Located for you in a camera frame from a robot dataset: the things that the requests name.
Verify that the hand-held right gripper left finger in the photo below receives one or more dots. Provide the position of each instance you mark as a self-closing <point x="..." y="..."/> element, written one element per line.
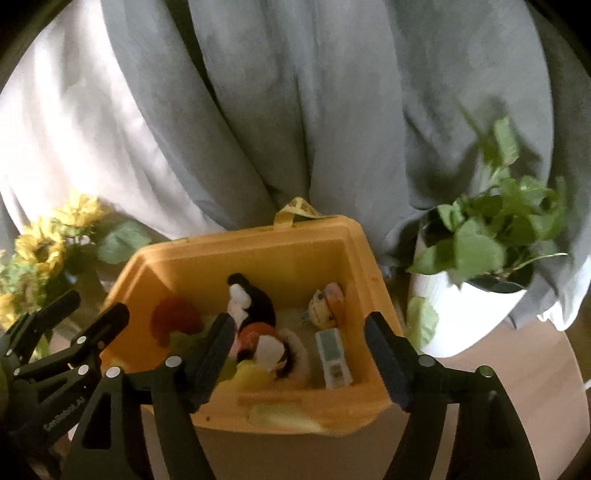
<point x="210" y="355"/>

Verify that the white ribbed plant pot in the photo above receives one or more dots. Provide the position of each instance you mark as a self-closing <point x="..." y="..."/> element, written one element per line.
<point x="466" y="314"/>

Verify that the orange plastic basket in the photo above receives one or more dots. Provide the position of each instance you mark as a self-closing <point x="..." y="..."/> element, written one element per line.
<point x="286" y="258"/>

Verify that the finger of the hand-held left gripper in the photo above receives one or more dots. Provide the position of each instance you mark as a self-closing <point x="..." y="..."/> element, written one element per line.
<point x="104" y="327"/>
<point x="51" y="316"/>

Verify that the small blue printed box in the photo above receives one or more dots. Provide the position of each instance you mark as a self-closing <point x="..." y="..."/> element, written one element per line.
<point x="333" y="357"/>

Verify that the red and green fluffy plush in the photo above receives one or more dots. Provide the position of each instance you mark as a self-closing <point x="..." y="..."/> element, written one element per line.
<point x="173" y="318"/>

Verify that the green leafy plant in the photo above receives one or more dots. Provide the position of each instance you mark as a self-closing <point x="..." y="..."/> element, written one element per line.
<point x="485" y="230"/>

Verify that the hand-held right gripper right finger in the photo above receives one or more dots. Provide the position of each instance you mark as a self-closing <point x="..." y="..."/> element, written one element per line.
<point x="388" y="360"/>

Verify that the artificial sunflower bouquet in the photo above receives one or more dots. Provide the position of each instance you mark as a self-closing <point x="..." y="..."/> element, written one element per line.
<point x="41" y="249"/>

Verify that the mouse plush toy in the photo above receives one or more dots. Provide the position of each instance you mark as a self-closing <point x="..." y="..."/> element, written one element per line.
<point x="258" y="309"/>

